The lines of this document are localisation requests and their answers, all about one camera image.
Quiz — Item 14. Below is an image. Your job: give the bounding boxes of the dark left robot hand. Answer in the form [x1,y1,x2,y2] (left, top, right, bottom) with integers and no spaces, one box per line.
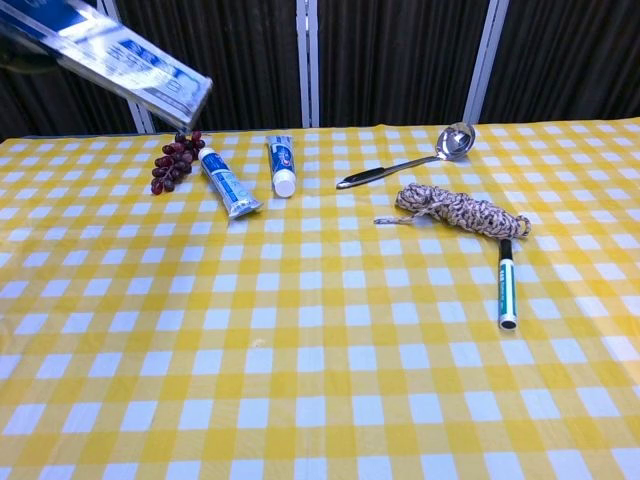
[0,45,57,77]

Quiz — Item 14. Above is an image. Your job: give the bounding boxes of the yellow white checkered tablecloth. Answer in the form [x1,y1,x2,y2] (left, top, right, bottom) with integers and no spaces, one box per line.
[0,117,640,480]

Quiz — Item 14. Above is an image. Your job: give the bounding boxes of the green white marker pen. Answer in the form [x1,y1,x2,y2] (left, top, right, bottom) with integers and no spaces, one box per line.
[497,238,519,331]

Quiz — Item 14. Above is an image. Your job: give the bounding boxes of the dark pleated curtain panel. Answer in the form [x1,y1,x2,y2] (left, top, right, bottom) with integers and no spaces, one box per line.
[0,29,137,141]
[317,0,490,128]
[479,0,640,125]
[114,0,304,134]

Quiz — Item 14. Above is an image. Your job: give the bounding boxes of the white patterned rope bundle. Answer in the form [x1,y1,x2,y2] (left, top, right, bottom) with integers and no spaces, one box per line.
[373,182,533,243]

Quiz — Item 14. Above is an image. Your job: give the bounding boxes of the dark red grape bunch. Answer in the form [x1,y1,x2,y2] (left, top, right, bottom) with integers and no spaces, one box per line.
[150,130,207,196]

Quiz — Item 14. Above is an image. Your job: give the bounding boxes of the steel ladle with black handle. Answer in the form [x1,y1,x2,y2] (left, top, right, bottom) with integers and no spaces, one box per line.
[335,121,477,191]

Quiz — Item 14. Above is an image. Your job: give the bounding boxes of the blue Crest toothpaste box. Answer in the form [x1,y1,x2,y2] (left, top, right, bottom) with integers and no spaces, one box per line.
[0,0,214,132]

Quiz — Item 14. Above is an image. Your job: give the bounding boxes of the blue white toothpaste tube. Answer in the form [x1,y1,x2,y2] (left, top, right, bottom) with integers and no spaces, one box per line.
[197,147,265,221]
[264,134,297,199]

